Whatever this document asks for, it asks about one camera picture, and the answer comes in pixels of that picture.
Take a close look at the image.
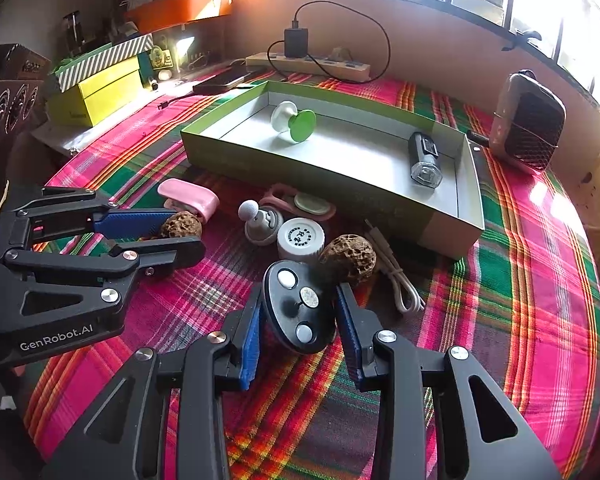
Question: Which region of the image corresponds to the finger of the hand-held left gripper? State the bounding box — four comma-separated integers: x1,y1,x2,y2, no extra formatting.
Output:
2,236,207,325
0,185,179,247

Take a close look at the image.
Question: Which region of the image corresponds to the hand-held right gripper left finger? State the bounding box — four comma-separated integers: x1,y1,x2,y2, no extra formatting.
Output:
42,284,267,480

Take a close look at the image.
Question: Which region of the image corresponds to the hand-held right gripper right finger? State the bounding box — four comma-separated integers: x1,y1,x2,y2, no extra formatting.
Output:
332,282,563,480

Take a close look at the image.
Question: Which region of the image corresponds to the small brown textured walnut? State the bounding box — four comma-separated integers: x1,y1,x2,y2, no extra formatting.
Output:
159,211,204,241

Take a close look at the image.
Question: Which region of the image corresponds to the black oval three-disc device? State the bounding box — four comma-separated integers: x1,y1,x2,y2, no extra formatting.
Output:
262,259,339,356

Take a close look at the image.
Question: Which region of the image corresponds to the pink oblong case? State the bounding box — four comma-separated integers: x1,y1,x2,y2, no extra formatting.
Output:
157,178,220,222

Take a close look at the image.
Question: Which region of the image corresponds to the white usb cable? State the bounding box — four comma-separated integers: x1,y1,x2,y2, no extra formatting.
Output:
364,219,427,315

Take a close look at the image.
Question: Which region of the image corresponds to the large brown textured walnut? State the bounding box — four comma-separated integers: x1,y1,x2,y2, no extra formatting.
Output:
319,233,378,287

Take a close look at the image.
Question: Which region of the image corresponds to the grey mini massager white ball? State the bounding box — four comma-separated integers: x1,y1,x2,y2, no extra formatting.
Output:
238,200,285,246

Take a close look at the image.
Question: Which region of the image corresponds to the green cardboard box tray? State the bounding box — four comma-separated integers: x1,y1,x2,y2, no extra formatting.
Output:
180,79,485,260

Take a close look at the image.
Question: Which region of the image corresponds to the white round bottle cap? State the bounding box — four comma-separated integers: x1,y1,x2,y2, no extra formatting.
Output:
276,217,326,264

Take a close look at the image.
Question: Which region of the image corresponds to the yellow cardboard box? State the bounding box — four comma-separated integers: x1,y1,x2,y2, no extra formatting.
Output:
47,55,144,129

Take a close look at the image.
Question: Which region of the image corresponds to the pink clip with pale disc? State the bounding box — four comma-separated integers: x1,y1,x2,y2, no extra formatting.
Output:
259,183,337,222

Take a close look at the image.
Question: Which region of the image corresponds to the black flat phone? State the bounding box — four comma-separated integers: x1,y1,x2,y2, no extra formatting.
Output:
192,66,254,95

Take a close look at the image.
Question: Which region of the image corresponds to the brown cardboard box with circles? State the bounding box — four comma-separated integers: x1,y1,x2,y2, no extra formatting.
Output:
0,43,52,155

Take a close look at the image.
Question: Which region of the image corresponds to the green white suction holder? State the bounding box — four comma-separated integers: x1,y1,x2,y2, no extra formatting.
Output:
270,100,318,144

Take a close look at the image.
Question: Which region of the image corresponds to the dark glass jar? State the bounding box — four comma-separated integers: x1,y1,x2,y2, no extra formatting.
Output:
61,12,87,57

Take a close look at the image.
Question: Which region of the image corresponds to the black clear-lens flashlight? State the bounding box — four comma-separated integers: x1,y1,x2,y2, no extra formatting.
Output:
408,131,444,190

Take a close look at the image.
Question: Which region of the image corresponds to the orange planter box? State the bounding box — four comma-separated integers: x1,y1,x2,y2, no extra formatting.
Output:
124,0,234,34

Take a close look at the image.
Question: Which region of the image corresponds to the beige power strip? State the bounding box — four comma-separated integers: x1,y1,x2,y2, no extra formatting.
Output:
244,51,371,84

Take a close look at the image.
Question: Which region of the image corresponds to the black plug-in charger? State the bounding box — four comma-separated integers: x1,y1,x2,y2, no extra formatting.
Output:
283,19,310,59

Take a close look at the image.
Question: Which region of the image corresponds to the beige portable heater black grille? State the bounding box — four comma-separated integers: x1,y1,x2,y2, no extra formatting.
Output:
466,70,567,176

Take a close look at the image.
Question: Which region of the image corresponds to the short black usb cable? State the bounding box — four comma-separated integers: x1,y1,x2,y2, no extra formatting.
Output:
158,90,197,110

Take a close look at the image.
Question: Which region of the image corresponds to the black charger cable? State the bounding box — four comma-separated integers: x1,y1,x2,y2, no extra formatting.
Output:
266,0,392,84

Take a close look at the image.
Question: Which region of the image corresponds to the black window handle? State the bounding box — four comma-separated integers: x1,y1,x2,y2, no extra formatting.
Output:
501,30,544,52

